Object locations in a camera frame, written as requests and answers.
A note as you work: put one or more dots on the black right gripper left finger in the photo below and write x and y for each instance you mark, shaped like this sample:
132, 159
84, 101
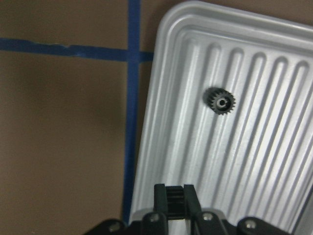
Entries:
160, 200

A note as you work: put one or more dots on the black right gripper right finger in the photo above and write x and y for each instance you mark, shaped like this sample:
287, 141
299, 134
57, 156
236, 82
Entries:
191, 202

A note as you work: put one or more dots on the black bearing gear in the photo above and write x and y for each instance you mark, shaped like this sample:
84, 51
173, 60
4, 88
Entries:
219, 100
175, 202

